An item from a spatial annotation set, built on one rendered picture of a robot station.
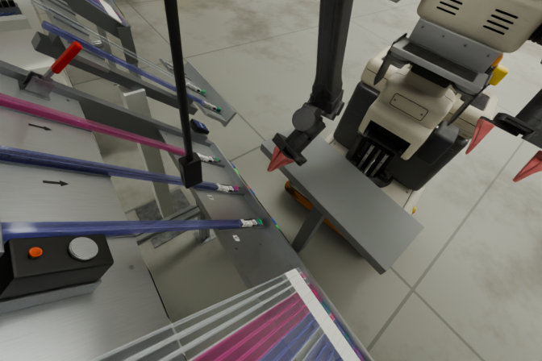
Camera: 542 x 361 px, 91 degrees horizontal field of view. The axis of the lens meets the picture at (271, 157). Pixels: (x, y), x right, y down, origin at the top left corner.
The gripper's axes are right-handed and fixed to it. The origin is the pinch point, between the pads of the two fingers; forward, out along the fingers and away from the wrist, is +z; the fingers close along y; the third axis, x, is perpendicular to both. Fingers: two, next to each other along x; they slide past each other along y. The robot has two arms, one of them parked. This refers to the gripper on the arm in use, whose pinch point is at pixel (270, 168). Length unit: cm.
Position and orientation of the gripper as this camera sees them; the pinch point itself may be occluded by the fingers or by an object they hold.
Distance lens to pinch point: 76.5
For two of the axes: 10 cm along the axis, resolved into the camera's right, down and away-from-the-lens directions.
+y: 5.6, 6.9, -4.5
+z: -6.7, 7.0, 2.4
